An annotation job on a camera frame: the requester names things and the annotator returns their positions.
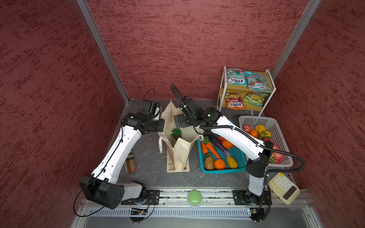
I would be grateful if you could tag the small red apple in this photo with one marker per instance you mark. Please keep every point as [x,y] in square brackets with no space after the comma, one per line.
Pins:
[246,128]

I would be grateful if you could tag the orange tangerine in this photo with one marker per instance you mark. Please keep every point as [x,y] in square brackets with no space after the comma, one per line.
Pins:
[219,164]

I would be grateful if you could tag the purple eggplant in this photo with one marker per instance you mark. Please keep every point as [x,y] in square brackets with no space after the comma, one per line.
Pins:
[219,144]

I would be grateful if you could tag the potato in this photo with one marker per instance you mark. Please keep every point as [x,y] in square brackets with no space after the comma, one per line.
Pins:
[208,163]

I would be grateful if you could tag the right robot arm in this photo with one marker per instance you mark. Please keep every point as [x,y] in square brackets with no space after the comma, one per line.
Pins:
[213,121]

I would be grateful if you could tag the yellow corn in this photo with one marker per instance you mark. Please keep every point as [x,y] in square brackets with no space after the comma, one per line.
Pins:
[231,162]

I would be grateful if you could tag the orange candy bag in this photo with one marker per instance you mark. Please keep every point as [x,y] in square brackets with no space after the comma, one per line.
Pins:
[234,101]

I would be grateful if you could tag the green yellow candy bag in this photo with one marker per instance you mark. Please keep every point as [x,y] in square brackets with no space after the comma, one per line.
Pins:
[255,98]

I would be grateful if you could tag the orange fruit white basket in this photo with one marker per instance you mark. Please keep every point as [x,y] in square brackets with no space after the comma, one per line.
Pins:
[253,133]

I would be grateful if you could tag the teal candy bag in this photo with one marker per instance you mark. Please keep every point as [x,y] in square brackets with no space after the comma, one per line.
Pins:
[257,82]
[236,76]

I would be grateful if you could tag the orange carrot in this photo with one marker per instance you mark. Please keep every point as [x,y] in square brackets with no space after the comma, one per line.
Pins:
[212,149]

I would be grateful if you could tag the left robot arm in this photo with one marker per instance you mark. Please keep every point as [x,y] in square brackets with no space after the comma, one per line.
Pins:
[101,185]

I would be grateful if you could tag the plaid case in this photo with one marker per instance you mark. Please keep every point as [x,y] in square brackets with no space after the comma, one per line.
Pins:
[130,165]

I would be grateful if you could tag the green push button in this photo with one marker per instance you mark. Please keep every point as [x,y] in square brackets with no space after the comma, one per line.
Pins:
[194,198]

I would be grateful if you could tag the yellow bell pepper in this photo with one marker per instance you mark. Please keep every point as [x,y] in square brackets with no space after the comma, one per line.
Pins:
[260,129]

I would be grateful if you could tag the teal plastic basket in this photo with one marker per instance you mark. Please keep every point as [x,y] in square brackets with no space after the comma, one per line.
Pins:
[235,152]

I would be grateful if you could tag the teal candy bag right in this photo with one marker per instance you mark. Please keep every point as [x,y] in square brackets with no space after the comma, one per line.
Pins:
[257,82]

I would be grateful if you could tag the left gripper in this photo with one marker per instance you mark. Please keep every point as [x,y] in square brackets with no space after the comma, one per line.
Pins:
[159,128]

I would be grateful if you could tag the cream calculator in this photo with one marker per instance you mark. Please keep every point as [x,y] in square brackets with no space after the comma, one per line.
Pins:
[284,188]

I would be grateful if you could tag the cream canvas grocery bag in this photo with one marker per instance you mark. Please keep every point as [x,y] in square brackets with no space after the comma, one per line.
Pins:
[177,150]

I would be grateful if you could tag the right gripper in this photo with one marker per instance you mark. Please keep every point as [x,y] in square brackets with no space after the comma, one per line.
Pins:
[184,117]

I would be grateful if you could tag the white plastic basket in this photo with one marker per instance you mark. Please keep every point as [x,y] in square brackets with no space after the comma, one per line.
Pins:
[276,135]

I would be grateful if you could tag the teal candy bag left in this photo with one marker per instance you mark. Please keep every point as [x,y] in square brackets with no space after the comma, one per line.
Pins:
[236,76]

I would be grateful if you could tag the white wooden shelf rack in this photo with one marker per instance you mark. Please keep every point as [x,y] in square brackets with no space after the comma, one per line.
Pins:
[244,90]

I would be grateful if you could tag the orange pumpkin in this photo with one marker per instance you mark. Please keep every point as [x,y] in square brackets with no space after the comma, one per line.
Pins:
[226,144]

